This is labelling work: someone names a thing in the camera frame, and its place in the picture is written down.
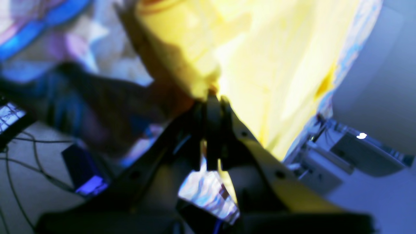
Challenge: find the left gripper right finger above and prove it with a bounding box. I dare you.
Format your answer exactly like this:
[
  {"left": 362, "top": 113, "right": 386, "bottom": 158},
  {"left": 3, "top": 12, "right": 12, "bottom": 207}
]
[{"left": 208, "top": 94, "right": 374, "bottom": 228}]

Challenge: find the yellow T-shirt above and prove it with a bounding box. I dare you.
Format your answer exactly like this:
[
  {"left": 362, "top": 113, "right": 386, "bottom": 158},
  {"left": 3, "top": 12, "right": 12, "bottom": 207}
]
[{"left": 127, "top": 0, "right": 360, "bottom": 160}]

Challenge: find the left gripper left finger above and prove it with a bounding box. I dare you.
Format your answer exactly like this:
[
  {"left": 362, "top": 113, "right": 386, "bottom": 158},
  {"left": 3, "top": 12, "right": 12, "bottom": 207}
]
[{"left": 36, "top": 103, "right": 206, "bottom": 234}]

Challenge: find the patterned blue tablecloth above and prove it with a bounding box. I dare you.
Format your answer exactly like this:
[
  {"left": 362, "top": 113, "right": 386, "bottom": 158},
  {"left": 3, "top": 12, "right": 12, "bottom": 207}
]
[{"left": 0, "top": 0, "right": 384, "bottom": 225}]

